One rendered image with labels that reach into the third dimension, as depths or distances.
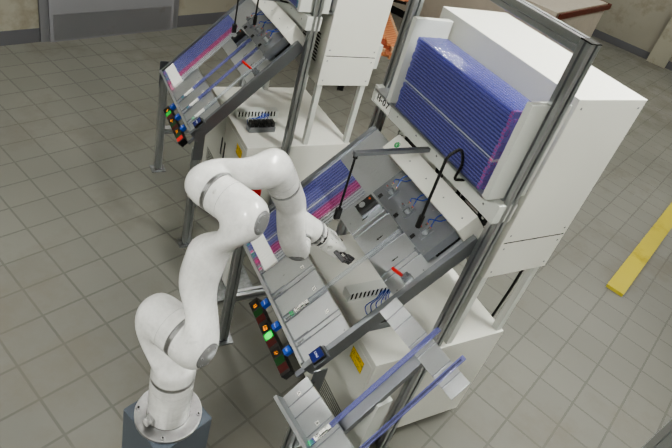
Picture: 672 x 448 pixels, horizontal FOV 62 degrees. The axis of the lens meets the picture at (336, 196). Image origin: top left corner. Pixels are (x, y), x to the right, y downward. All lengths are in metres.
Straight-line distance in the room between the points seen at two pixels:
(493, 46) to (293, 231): 0.92
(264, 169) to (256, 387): 1.58
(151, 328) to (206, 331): 0.14
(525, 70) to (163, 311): 1.28
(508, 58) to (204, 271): 1.18
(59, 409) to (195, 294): 1.39
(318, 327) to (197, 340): 0.64
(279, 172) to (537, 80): 0.89
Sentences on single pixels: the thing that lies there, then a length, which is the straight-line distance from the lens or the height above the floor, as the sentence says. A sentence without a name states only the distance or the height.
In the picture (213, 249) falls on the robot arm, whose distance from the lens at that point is 1.31.
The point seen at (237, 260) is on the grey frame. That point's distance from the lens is 2.48.
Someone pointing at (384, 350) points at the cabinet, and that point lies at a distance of 2.21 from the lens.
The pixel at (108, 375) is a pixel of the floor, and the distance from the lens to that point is 2.76.
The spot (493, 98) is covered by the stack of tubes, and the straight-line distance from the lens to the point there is 1.72.
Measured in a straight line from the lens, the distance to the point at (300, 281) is 2.08.
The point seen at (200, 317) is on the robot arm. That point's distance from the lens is 1.42.
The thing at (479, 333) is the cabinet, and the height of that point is 0.62.
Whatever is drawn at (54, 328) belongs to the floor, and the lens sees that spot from 2.94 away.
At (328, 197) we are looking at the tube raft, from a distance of 2.19.
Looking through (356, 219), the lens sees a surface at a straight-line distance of 2.09.
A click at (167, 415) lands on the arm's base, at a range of 1.72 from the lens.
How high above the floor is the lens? 2.24
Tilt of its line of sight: 34 degrees down
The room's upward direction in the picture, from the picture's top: 17 degrees clockwise
